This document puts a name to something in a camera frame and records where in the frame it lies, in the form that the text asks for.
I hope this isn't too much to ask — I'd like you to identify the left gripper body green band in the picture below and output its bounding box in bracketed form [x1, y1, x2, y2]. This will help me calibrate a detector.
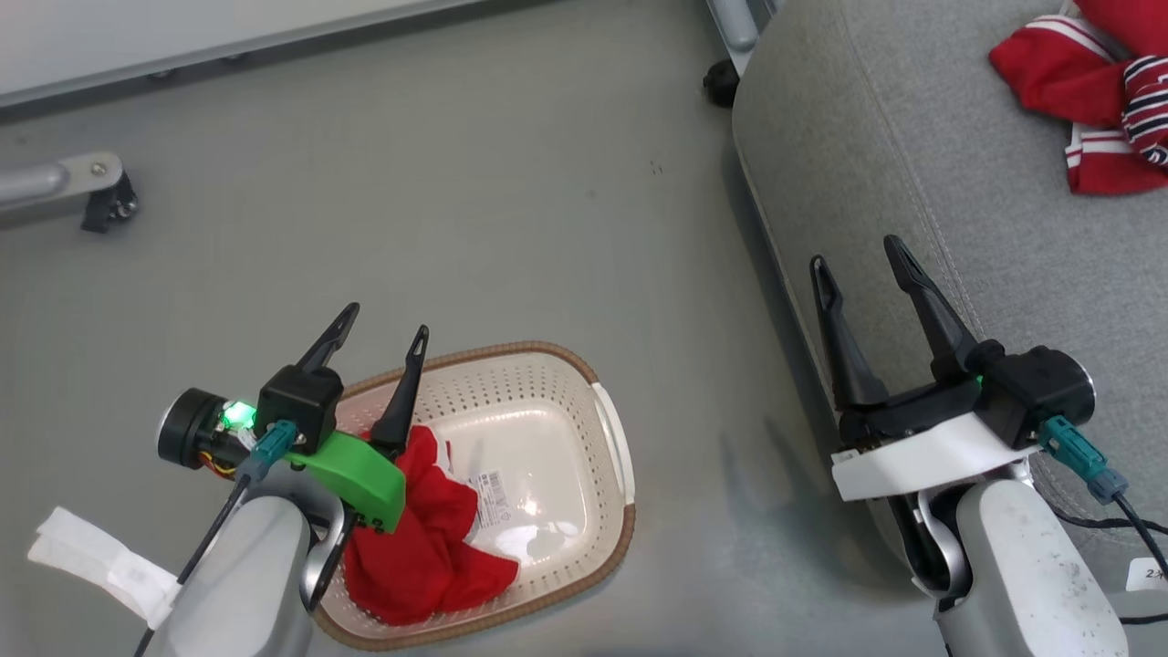
[158, 388, 408, 535]

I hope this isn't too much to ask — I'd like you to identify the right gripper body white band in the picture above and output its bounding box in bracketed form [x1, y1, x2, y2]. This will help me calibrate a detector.
[831, 378, 1042, 502]

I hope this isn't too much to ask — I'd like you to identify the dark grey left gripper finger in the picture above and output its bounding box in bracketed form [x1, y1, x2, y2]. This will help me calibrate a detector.
[369, 325, 431, 454]
[296, 302, 361, 374]

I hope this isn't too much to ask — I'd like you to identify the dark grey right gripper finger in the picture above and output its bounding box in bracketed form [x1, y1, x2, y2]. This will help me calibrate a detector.
[883, 235, 1006, 385]
[810, 256, 890, 411]

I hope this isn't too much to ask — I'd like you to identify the plain red garment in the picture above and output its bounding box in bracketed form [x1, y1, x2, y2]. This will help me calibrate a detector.
[342, 424, 522, 627]

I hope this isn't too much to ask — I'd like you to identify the red garment with white stripes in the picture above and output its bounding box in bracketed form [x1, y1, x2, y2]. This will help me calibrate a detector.
[989, 0, 1168, 196]

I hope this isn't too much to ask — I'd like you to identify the grey fabric sofa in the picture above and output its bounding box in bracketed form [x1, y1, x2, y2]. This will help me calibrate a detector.
[732, 0, 1168, 599]

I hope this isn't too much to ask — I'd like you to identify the white barcode sticker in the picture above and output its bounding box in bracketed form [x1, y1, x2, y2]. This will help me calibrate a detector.
[468, 469, 509, 532]

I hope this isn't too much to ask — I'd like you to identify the pink perforated plastic laundry basket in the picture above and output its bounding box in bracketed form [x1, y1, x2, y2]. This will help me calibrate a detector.
[310, 340, 638, 652]

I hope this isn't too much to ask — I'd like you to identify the black caster wheel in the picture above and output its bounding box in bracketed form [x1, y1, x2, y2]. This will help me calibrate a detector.
[80, 172, 141, 235]
[702, 59, 741, 110]

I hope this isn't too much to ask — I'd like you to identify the small white paper label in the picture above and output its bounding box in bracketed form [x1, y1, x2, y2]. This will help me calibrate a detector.
[1126, 556, 1168, 595]

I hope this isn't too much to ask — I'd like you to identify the white cloth tape strip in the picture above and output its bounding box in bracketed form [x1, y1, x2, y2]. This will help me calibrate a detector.
[26, 506, 181, 629]

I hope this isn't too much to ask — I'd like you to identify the thin black cable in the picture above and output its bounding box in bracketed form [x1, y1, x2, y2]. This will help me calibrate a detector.
[1049, 509, 1168, 541]

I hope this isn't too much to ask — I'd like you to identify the grey partition bottom rail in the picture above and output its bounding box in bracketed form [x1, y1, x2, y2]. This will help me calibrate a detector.
[0, 0, 485, 112]

